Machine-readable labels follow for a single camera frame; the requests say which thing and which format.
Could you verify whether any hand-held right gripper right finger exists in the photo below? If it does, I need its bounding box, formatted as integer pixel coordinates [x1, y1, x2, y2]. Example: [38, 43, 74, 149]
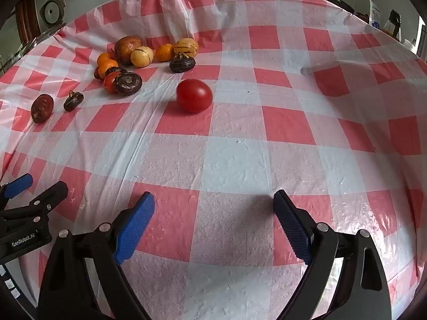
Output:
[273, 189, 392, 320]

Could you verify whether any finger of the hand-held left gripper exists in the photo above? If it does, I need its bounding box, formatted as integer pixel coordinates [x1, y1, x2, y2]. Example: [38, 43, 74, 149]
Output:
[0, 173, 34, 209]
[0, 181, 69, 222]

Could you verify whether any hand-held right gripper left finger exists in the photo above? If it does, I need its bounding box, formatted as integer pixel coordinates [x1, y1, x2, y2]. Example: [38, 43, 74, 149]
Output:
[37, 191, 156, 320]

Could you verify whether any large brown round fruit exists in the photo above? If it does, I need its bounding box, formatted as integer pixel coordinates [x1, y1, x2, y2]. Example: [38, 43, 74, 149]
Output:
[115, 36, 143, 65]

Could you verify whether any yellow striped pepino melon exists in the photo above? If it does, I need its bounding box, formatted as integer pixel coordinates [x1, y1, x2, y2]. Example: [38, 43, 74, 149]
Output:
[173, 39, 199, 57]

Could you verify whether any dark red round fruit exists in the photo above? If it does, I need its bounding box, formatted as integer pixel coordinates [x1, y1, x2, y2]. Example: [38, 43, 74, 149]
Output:
[31, 94, 54, 123]

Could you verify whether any red white checked tablecloth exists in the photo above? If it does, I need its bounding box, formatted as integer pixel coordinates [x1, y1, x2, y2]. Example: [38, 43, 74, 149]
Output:
[0, 0, 427, 320]

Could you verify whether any large red tomato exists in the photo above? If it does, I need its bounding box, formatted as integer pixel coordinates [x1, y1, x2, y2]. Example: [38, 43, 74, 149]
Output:
[176, 79, 213, 114]

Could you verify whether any cream round fruit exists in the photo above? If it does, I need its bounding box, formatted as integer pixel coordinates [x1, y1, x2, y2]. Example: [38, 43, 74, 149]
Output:
[130, 46, 155, 67]

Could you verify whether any round grey appliance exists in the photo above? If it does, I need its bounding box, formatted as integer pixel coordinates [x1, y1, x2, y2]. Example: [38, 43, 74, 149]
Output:
[40, 0, 65, 27]

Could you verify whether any white packet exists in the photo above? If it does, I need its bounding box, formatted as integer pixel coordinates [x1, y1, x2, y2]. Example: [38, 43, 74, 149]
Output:
[369, 0, 382, 29]

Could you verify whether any brown wooden door frame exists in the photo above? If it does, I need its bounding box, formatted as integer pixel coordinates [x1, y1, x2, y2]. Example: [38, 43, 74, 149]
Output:
[15, 0, 42, 45]

